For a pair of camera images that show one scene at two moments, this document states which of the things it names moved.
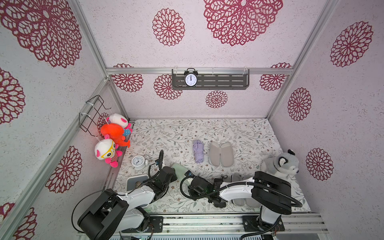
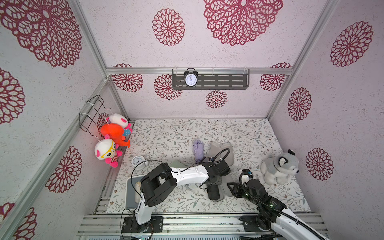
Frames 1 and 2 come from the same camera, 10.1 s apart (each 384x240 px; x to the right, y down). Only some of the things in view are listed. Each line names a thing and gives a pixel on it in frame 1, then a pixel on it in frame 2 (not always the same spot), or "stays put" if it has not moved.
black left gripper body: (174, 178) to (219, 180)
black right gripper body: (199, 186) to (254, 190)
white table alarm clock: (139, 162) stays put
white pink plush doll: (121, 120) stays put
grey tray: (133, 182) stays put
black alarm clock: (190, 76) stays put
